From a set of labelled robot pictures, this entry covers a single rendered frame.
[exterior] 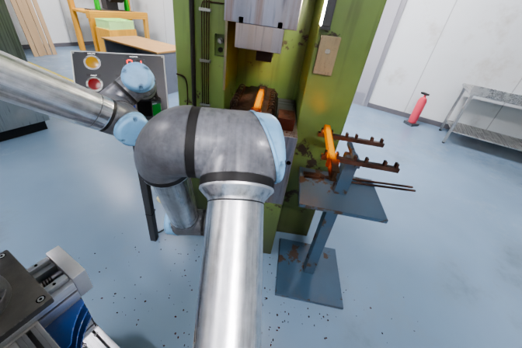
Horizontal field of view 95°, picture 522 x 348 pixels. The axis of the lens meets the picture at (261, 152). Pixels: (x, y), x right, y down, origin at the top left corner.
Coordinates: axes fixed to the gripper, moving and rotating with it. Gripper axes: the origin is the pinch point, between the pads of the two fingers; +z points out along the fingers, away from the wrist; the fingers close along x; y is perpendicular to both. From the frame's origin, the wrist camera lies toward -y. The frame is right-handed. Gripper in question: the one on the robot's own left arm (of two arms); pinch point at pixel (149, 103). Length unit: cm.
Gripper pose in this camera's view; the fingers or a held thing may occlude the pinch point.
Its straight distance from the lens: 105.0
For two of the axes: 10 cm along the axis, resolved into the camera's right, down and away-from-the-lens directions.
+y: -0.6, -10.0, -0.7
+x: -9.3, 0.8, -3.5
